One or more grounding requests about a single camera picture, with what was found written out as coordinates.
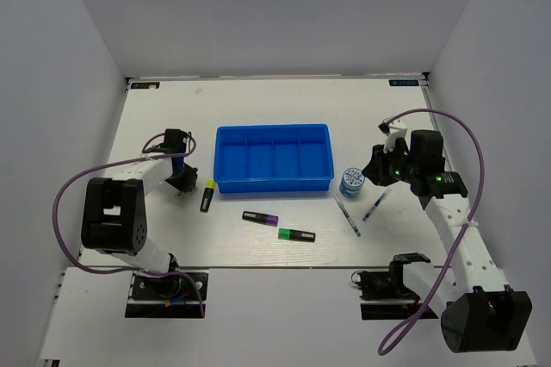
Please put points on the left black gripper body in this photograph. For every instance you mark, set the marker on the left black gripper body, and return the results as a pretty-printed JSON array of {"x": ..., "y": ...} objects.
[{"x": 182, "y": 180}]

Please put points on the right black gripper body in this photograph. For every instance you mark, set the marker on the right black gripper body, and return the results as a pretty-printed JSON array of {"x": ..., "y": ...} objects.
[{"x": 393, "y": 166}]

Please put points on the yellow cap black highlighter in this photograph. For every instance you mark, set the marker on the yellow cap black highlighter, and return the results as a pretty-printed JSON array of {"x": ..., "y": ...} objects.
[{"x": 207, "y": 195}]

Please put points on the round blue white tape tin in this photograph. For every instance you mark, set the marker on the round blue white tape tin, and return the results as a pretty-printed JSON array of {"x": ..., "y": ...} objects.
[{"x": 351, "y": 182}]

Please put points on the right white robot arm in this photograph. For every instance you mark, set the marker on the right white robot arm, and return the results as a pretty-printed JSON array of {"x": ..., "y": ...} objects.
[{"x": 477, "y": 308}]

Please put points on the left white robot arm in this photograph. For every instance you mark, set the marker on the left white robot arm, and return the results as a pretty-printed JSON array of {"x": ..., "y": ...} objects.
[{"x": 114, "y": 220}]

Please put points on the blue ink pen refill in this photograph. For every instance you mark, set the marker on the blue ink pen refill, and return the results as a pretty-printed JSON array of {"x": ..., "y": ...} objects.
[{"x": 377, "y": 203}]

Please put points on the blue divided plastic tray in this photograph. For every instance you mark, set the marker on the blue divided plastic tray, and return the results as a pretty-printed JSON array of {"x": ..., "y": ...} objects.
[{"x": 273, "y": 158}]

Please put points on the green ink pen refill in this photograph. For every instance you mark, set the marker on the green ink pen refill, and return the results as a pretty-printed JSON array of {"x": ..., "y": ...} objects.
[{"x": 347, "y": 216}]

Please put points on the right table corner label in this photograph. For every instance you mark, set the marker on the right table corner label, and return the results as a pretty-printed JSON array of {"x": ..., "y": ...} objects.
[{"x": 401, "y": 82}]

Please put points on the table corner label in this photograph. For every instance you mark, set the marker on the table corner label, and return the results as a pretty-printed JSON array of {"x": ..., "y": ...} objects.
[
  {"x": 144, "y": 85},
  {"x": 401, "y": 82}
]

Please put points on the purple cap black highlighter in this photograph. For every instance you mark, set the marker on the purple cap black highlighter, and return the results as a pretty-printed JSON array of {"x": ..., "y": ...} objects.
[{"x": 260, "y": 218}]

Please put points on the left table corner label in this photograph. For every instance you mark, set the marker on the left table corner label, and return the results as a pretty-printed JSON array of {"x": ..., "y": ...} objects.
[{"x": 144, "y": 85}]

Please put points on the green cap black highlighter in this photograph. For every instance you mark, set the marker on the green cap black highlighter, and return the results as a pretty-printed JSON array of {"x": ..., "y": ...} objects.
[{"x": 296, "y": 235}]

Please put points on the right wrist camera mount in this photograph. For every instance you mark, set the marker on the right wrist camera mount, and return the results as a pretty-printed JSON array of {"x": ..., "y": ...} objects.
[{"x": 393, "y": 130}]

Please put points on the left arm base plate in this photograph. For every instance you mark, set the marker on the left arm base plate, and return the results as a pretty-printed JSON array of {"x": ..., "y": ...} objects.
[{"x": 167, "y": 298}]

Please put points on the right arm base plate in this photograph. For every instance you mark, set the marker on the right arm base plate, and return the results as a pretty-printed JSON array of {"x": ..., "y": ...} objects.
[{"x": 379, "y": 300}]

